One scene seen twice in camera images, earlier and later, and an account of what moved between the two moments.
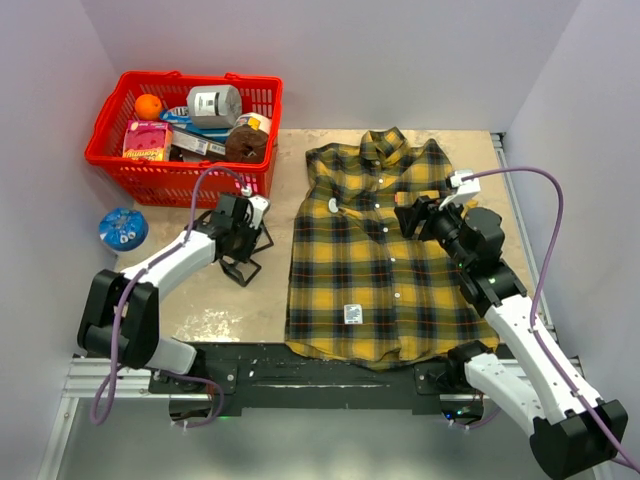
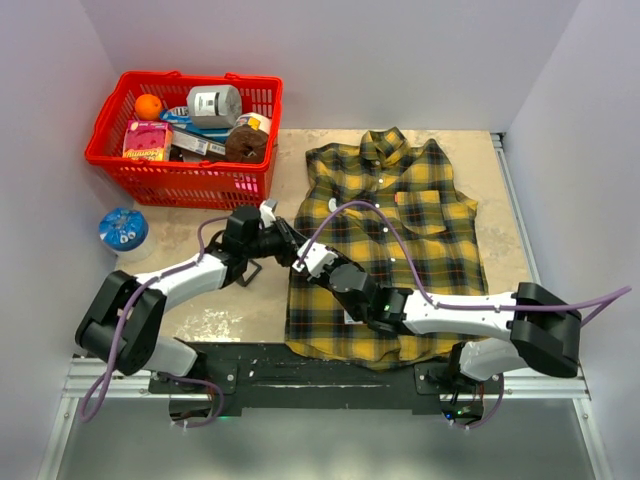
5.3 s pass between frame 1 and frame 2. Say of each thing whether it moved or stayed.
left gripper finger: moved
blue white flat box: stayed
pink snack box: stayed
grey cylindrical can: stayed
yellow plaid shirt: stayed
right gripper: moved
